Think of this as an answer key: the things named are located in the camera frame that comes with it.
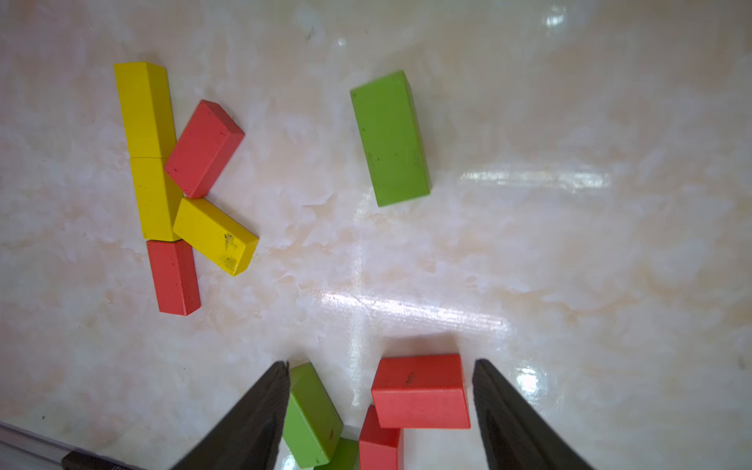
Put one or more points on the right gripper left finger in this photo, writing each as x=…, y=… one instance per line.
x=248, y=437

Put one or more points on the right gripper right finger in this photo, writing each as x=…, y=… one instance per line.
x=514, y=435

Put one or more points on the red block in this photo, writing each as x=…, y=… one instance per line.
x=206, y=145
x=380, y=448
x=421, y=392
x=175, y=277

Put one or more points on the yellow block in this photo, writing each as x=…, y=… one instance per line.
x=144, y=95
x=157, y=198
x=215, y=235

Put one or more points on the green block left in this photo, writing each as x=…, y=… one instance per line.
x=312, y=427

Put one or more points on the green block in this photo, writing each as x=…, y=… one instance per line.
x=345, y=456
x=312, y=427
x=391, y=139

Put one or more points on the green block lower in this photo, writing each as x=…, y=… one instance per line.
x=345, y=456

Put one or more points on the green block upper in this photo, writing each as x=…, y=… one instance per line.
x=391, y=139

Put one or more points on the aluminium front rail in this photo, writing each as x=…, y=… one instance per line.
x=24, y=449

